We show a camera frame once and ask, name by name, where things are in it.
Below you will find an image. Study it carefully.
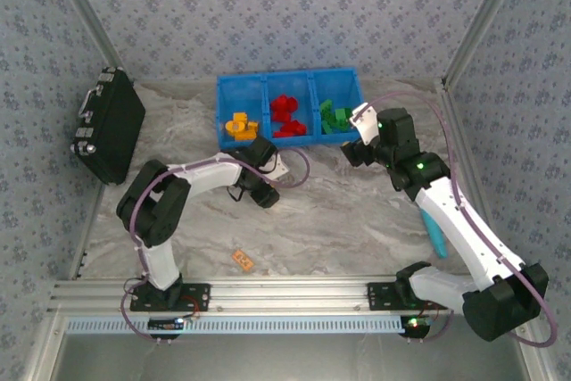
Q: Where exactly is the teal plastic tool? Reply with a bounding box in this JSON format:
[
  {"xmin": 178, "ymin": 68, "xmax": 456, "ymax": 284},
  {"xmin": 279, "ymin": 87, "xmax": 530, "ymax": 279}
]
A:
[{"xmin": 420, "ymin": 210, "xmax": 449, "ymax": 260}]

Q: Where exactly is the aluminium mounting rail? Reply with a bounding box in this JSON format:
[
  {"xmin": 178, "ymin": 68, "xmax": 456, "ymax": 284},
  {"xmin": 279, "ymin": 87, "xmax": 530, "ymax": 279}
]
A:
[{"xmin": 46, "ymin": 277, "xmax": 535, "ymax": 316}]

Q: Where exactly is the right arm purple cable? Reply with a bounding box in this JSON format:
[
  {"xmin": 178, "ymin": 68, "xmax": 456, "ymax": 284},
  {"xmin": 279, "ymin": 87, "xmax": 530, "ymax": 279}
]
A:
[{"xmin": 359, "ymin": 90, "xmax": 559, "ymax": 349}]

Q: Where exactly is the black carrying case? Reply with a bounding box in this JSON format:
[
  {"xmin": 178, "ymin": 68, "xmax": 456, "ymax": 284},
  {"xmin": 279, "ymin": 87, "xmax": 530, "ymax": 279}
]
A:
[{"xmin": 70, "ymin": 66, "xmax": 147, "ymax": 186}]

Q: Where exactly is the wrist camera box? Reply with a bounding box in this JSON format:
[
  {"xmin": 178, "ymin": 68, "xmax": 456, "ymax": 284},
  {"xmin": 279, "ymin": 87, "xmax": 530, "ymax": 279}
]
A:
[
  {"xmin": 349, "ymin": 103, "xmax": 381, "ymax": 146},
  {"xmin": 269, "ymin": 155, "xmax": 291, "ymax": 185}
]

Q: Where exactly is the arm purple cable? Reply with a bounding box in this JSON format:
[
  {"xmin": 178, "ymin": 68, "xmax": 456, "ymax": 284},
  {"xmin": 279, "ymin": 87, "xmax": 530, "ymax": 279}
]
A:
[
  {"xmin": 120, "ymin": 148, "xmax": 311, "ymax": 346},
  {"xmin": 359, "ymin": 90, "xmax": 559, "ymax": 349}
]

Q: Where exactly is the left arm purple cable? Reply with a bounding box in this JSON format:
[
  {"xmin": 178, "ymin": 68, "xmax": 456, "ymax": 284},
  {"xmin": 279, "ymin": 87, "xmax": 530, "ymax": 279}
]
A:
[{"xmin": 120, "ymin": 148, "xmax": 311, "ymax": 346}]

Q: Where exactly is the aluminium lower frame bar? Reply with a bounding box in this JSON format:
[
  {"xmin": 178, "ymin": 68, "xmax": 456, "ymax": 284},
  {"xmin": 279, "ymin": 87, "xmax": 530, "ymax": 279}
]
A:
[
  {"xmin": 511, "ymin": 312, "xmax": 552, "ymax": 381},
  {"xmin": 24, "ymin": 314, "xmax": 69, "ymax": 381}
]

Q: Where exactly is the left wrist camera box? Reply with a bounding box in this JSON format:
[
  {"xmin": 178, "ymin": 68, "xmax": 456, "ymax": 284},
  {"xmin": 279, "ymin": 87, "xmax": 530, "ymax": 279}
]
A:
[{"xmin": 269, "ymin": 155, "xmax": 291, "ymax": 185}]

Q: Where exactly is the aluminium frame post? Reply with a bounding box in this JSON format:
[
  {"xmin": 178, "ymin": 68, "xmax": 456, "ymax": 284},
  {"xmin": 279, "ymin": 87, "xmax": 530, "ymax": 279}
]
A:
[
  {"xmin": 440, "ymin": 0, "xmax": 533, "ymax": 87},
  {"xmin": 43, "ymin": 0, "xmax": 127, "ymax": 73}
]

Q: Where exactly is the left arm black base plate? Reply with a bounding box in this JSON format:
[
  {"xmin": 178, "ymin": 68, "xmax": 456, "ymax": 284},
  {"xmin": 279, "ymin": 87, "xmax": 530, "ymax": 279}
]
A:
[{"xmin": 129, "ymin": 282, "xmax": 212, "ymax": 312}]

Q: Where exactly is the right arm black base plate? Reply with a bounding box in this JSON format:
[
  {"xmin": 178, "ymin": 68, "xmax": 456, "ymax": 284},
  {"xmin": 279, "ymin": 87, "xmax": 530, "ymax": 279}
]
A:
[{"xmin": 366, "ymin": 281, "xmax": 450, "ymax": 311}]

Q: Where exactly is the blue three-compartment bin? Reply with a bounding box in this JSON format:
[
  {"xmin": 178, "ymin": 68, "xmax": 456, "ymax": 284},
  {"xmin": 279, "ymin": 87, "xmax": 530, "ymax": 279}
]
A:
[{"xmin": 216, "ymin": 67, "xmax": 364, "ymax": 152}]

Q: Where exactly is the slotted grey cable duct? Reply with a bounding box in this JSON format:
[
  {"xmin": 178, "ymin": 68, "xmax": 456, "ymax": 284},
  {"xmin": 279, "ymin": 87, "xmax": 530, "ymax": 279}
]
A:
[{"xmin": 65, "ymin": 314, "xmax": 410, "ymax": 335}]

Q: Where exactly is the small orange tag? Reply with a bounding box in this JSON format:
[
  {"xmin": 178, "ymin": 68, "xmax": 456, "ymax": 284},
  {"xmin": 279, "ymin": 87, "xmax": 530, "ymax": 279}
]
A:
[{"xmin": 230, "ymin": 249, "xmax": 254, "ymax": 270}]

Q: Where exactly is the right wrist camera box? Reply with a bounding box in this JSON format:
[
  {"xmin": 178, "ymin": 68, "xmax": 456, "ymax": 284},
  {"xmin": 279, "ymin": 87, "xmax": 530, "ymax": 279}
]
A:
[{"xmin": 349, "ymin": 103, "xmax": 381, "ymax": 146}]

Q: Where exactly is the metal sheet shelf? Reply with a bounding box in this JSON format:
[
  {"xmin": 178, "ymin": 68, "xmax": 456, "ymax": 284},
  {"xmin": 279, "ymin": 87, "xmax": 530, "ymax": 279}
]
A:
[{"xmin": 53, "ymin": 334, "xmax": 532, "ymax": 381}]

